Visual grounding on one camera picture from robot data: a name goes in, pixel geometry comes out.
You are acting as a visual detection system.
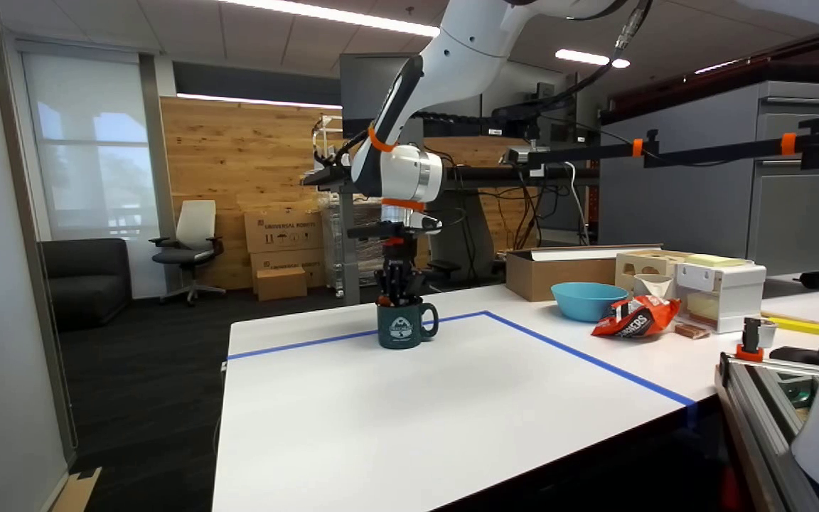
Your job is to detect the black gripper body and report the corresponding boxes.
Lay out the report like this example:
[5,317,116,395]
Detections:
[374,230,425,283]

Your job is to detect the dark green logo mug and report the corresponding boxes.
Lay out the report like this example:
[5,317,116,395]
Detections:
[376,299,442,353]

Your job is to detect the stacked brown cardboard boxes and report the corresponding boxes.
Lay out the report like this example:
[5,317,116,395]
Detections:
[238,195,327,303]

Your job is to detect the black standing desk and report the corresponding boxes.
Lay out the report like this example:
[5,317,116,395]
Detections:
[298,158,602,306]

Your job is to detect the open brown cardboard box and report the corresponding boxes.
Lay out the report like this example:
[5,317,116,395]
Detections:
[504,242,666,303]

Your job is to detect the blue tape outline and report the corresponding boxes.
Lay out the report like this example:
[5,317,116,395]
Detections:
[226,306,698,410]

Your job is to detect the light blue bowl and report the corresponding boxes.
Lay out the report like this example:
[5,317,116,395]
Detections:
[548,279,632,327]

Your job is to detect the white office chair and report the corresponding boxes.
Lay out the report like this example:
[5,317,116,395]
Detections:
[149,195,229,306]

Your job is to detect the red chip bag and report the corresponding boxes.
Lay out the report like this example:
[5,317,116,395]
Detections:
[588,293,682,343]

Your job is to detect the beige cardboard box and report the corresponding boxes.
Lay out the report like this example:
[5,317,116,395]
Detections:
[614,249,688,299]

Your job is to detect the black sofa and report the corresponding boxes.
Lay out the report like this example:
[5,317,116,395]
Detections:
[38,236,133,333]

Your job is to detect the grey metal cabinet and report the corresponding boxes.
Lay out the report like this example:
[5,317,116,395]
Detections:
[598,77,819,279]

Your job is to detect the white lidded box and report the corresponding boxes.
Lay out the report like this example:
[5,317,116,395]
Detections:
[674,256,769,334]

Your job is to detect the white window blind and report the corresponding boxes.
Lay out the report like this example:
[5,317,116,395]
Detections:
[18,41,167,243]

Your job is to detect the black boom with orange clamps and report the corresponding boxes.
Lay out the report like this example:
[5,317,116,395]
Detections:
[506,117,819,179]

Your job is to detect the small black red clamp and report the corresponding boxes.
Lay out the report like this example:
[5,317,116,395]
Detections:
[735,314,780,367]

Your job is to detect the yellow flat item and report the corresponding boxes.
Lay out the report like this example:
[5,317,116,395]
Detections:
[762,310,819,338]

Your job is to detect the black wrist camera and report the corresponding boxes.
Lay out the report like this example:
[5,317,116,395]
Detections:
[344,212,448,242]

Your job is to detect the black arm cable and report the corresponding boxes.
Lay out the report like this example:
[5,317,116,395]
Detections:
[418,0,657,121]

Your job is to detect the aluminium frame rail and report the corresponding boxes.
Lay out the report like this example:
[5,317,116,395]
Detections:
[711,353,819,512]

